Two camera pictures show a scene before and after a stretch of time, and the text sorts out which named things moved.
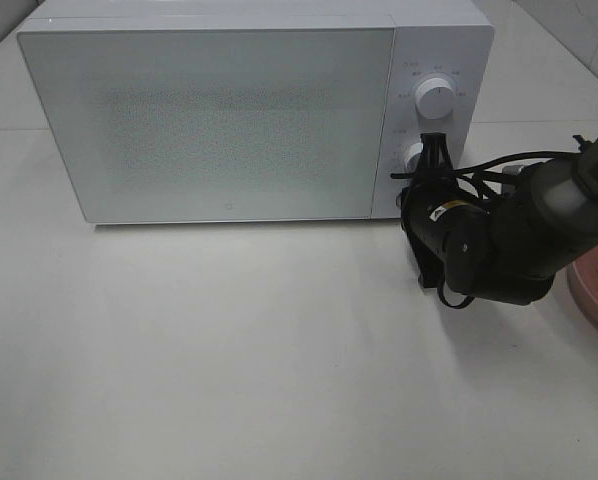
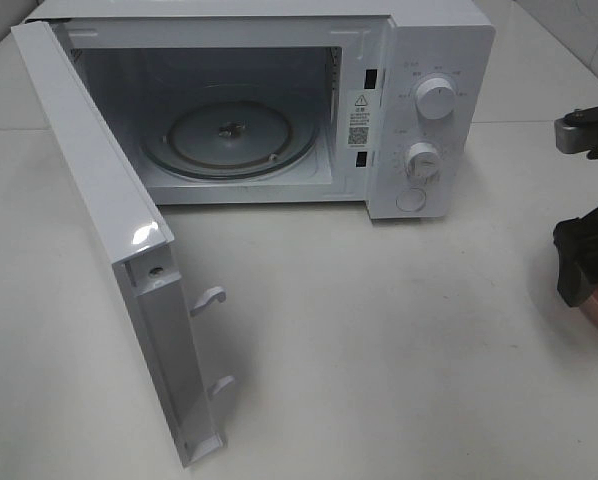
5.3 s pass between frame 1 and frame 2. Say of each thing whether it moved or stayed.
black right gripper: moved
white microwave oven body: stayed
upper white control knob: stayed
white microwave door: moved
